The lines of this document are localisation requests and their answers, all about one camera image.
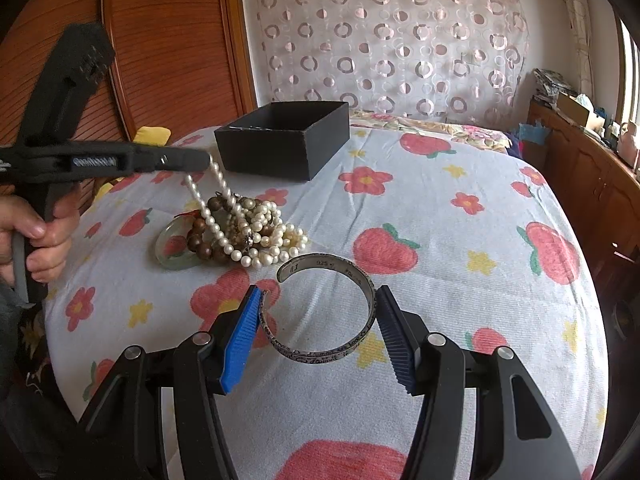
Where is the dark blue bedsheet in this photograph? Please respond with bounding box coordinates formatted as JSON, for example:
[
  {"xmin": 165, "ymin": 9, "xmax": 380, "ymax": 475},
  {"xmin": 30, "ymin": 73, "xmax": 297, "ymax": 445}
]
[{"xmin": 504, "ymin": 131, "xmax": 527, "ymax": 160}]

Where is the person's left hand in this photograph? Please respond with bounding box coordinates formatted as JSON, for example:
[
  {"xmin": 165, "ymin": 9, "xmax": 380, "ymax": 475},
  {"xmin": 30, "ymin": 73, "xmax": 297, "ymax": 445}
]
[{"xmin": 0, "ymin": 194, "xmax": 82, "ymax": 286}]

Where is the stack of magazines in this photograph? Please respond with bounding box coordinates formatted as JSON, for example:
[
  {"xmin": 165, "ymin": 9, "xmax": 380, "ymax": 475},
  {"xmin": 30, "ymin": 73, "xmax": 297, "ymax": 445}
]
[{"xmin": 532, "ymin": 67, "xmax": 572, "ymax": 100}]

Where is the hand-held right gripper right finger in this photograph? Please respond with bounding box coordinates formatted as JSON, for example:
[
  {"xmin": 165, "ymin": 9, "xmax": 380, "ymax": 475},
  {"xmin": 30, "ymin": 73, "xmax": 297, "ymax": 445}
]
[{"xmin": 377, "ymin": 285, "xmax": 585, "ymax": 480}]

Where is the green jade bangle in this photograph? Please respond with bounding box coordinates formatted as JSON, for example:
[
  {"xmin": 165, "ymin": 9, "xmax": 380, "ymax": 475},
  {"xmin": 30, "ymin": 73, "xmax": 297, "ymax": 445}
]
[{"xmin": 154, "ymin": 215, "xmax": 221, "ymax": 272}]

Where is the silver cuff bracelet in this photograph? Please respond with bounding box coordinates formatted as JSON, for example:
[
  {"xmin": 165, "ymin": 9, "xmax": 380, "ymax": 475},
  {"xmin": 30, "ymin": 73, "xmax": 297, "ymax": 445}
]
[{"xmin": 259, "ymin": 254, "xmax": 377, "ymax": 365}]

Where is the wooden cabinet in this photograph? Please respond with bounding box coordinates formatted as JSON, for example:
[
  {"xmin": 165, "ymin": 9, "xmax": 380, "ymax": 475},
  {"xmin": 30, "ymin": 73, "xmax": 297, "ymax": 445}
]
[{"xmin": 527, "ymin": 97, "xmax": 640, "ymax": 311}]

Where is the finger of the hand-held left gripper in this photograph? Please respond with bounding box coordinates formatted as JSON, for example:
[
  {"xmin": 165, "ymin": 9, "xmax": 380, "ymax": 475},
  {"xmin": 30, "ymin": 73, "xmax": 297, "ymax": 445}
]
[{"xmin": 120, "ymin": 146, "xmax": 212, "ymax": 176}]

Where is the patterned window curtain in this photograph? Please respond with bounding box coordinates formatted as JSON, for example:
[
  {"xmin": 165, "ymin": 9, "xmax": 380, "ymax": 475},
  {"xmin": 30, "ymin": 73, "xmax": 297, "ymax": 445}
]
[{"xmin": 550, "ymin": 0, "xmax": 592, "ymax": 96}]

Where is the white pearl necklace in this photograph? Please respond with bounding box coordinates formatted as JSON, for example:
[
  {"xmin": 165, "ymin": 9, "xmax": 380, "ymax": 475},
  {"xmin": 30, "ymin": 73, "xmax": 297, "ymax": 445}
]
[{"xmin": 182, "ymin": 157, "xmax": 309, "ymax": 269}]

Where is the tan cardboard box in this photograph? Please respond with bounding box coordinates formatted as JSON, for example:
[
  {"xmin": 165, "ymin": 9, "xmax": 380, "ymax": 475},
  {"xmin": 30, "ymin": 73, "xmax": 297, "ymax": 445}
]
[{"xmin": 556, "ymin": 91, "xmax": 597, "ymax": 127}]

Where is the yellow plush toy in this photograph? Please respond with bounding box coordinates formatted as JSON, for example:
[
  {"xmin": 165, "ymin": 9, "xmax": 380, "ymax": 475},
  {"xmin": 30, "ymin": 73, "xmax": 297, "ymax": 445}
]
[{"xmin": 92, "ymin": 126, "xmax": 174, "ymax": 208}]

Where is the strawberry print blanket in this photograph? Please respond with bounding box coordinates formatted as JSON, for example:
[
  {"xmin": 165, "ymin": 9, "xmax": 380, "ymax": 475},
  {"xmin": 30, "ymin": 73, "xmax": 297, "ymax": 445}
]
[{"xmin": 42, "ymin": 125, "xmax": 608, "ymax": 480}]

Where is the window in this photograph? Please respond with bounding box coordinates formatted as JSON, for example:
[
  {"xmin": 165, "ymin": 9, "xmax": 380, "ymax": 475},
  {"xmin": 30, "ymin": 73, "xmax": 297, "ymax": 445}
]
[{"xmin": 615, "ymin": 10, "xmax": 640, "ymax": 126}]

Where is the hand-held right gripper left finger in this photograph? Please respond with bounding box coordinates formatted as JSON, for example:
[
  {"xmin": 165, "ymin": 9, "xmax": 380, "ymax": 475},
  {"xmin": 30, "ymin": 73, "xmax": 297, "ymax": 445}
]
[{"xmin": 77, "ymin": 285, "xmax": 264, "ymax": 480}]

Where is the blue bag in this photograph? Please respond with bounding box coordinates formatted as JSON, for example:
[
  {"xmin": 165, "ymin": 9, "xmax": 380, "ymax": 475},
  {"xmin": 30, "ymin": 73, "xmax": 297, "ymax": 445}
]
[{"xmin": 517, "ymin": 121, "xmax": 552, "ymax": 147}]

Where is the sheer circle pattern curtain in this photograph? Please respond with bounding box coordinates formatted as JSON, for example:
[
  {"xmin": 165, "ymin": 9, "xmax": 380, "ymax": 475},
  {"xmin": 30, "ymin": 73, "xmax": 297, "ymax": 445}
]
[{"xmin": 249, "ymin": 0, "xmax": 530, "ymax": 126}]

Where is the brown wooden bead bracelet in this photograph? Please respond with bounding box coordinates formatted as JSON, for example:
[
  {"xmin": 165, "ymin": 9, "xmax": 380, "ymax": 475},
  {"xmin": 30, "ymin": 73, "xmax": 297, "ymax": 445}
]
[{"xmin": 187, "ymin": 195, "xmax": 262, "ymax": 264}]

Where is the black cardboard box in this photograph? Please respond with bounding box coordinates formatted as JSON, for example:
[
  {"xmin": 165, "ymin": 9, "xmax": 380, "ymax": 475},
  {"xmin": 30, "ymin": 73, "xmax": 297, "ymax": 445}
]
[{"xmin": 214, "ymin": 101, "xmax": 350, "ymax": 182}]

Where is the wooden wardrobe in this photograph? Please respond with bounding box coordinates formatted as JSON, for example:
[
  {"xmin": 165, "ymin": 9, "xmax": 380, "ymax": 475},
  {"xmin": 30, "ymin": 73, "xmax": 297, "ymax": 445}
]
[{"xmin": 0, "ymin": 0, "xmax": 258, "ymax": 213}]

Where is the floral quilt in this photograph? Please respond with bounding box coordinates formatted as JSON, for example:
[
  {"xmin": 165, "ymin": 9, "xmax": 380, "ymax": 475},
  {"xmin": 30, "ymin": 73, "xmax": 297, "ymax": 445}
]
[{"xmin": 348, "ymin": 109, "xmax": 516, "ymax": 152}]

